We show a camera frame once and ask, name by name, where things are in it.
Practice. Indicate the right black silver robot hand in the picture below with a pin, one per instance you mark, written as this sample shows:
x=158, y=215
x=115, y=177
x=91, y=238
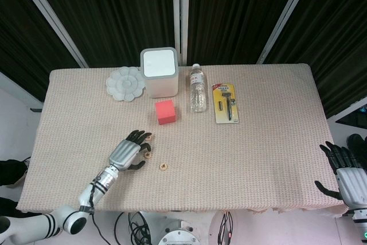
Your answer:
x=352, y=184

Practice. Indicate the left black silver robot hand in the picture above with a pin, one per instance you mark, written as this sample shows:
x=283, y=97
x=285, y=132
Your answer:
x=124, y=154

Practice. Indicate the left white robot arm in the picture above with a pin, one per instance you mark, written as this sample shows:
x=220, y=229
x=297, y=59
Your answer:
x=100, y=183

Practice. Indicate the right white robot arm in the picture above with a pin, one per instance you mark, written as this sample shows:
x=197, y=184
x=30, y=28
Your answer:
x=359, y=222

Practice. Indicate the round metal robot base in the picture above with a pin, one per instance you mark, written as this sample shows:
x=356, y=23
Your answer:
x=179, y=236

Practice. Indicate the beige woven tablecloth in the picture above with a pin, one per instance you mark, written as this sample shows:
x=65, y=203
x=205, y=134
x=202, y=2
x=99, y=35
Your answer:
x=229, y=156

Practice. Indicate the black bag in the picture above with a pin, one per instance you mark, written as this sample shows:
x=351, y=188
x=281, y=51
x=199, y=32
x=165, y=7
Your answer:
x=358, y=141

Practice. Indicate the red foam cube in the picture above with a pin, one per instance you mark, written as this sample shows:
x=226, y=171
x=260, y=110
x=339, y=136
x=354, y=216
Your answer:
x=164, y=111

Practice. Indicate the white flower paint palette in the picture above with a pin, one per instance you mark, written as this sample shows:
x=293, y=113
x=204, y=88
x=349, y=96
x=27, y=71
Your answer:
x=123, y=84

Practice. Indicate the white square bin grey rim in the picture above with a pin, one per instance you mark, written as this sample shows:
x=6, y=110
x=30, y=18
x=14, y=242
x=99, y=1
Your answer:
x=160, y=87

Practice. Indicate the clear plastic water bottle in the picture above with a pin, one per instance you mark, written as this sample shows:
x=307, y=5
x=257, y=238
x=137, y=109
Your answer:
x=198, y=95

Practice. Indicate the yellow razor blister pack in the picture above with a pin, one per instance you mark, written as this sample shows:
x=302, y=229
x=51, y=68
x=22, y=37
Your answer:
x=225, y=104

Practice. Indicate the black fabric bundle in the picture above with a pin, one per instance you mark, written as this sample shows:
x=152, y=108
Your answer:
x=11, y=171

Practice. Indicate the black pleated curtain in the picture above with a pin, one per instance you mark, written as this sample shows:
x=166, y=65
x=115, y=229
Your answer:
x=114, y=12
x=338, y=41
x=17, y=27
x=235, y=12

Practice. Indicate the aluminium frame bar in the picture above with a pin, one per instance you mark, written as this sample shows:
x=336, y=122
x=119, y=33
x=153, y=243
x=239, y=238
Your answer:
x=344, y=112

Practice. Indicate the aluminium frame post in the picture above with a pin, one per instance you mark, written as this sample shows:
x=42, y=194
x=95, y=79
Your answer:
x=43, y=5
x=288, y=12
x=175, y=12

